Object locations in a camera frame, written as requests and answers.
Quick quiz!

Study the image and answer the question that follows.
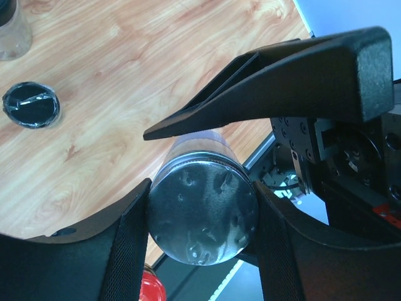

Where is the red-lid sauce jar front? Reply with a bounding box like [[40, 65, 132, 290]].
[[139, 264, 167, 301]]

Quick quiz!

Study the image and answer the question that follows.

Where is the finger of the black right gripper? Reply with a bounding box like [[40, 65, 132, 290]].
[[143, 26, 394, 140]]

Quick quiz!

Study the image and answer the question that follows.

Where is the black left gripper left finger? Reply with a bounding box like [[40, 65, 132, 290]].
[[1, 179, 151, 300]]

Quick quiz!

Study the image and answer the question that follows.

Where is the black-lid glass condiment jar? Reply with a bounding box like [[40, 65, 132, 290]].
[[1, 0, 33, 61]]

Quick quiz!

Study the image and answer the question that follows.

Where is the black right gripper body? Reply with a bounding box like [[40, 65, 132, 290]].
[[271, 106, 400, 238]]

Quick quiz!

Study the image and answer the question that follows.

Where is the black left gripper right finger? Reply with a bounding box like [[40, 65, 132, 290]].
[[241, 181, 400, 300]]

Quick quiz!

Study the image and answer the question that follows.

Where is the silver-top pepper grinder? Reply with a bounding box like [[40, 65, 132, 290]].
[[3, 82, 61, 129]]

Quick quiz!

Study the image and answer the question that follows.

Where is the silver-lid salt shaker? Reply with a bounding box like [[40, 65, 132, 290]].
[[147, 130, 258, 266]]

